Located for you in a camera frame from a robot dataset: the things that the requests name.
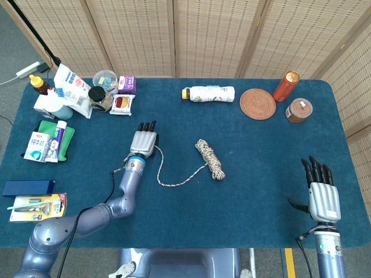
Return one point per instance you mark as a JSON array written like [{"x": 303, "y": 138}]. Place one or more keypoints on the small white carton box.
[{"x": 40, "y": 105}]

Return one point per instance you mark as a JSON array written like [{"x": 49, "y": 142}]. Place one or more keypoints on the woven bamboo folding screen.
[{"x": 203, "y": 37}]

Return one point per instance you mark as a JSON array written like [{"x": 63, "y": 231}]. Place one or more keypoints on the clear jar of rubber bands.
[{"x": 298, "y": 111}]

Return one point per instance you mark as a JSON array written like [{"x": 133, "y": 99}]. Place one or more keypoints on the white power strip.
[{"x": 27, "y": 70}]

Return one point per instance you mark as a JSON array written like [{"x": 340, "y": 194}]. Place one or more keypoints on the white printed plastic bag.
[{"x": 72, "y": 87}]

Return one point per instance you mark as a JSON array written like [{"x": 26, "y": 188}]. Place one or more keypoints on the purple white toothpaste tube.
[{"x": 56, "y": 139}]

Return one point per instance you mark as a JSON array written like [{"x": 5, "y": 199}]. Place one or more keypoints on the black stand pole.
[{"x": 32, "y": 32}]

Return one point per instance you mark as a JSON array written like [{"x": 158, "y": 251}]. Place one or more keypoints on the blue binder clips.
[{"x": 60, "y": 92}]

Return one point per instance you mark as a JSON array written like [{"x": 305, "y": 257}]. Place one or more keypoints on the blue table cloth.
[{"x": 232, "y": 202}]

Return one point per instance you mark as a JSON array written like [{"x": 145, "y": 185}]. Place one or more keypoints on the white blue milk carton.
[{"x": 34, "y": 147}]

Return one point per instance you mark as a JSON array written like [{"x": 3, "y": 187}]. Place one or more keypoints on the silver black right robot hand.
[{"x": 324, "y": 199}]

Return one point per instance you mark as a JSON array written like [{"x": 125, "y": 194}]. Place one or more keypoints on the white snack packet red print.
[{"x": 121, "y": 104}]

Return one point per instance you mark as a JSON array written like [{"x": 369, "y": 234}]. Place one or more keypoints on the glass jar black lid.
[{"x": 100, "y": 100}]

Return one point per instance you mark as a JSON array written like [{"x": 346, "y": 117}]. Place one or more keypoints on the pale teal cup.
[{"x": 62, "y": 111}]

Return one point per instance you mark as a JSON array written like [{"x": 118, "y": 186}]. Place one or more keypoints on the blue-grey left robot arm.
[{"x": 129, "y": 185}]

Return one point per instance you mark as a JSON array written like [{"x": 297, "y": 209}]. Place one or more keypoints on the yellow floor tape strip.
[{"x": 290, "y": 263}]

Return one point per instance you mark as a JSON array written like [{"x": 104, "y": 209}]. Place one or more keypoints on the black power adapter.
[{"x": 43, "y": 68}]

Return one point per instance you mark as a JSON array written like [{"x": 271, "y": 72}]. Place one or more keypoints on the clear round plastic tub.
[{"x": 105, "y": 78}]

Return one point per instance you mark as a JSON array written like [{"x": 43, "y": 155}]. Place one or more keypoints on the white plastic bottle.
[{"x": 211, "y": 94}]

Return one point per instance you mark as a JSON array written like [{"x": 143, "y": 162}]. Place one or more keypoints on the razor blister pack yellow card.
[{"x": 34, "y": 211}]

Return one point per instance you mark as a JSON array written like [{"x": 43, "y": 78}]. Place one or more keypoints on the long dark blue box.
[{"x": 26, "y": 187}]

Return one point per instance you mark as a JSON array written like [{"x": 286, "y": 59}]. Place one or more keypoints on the small purple box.
[{"x": 127, "y": 84}]

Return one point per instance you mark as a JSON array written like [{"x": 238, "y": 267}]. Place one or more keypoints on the brown sauce bottle yellow cap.
[{"x": 40, "y": 85}]

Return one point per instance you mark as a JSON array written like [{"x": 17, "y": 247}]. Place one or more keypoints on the round woven rattan coaster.
[{"x": 258, "y": 104}]

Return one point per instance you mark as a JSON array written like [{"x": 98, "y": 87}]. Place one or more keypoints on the blue-grey robot torso base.
[{"x": 179, "y": 263}]

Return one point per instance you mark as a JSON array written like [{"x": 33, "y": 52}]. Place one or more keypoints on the green folded cloth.
[{"x": 68, "y": 139}]

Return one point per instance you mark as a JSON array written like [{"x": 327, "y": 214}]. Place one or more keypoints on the orange can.
[{"x": 285, "y": 88}]

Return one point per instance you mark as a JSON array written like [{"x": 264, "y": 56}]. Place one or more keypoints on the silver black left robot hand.
[{"x": 143, "y": 143}]

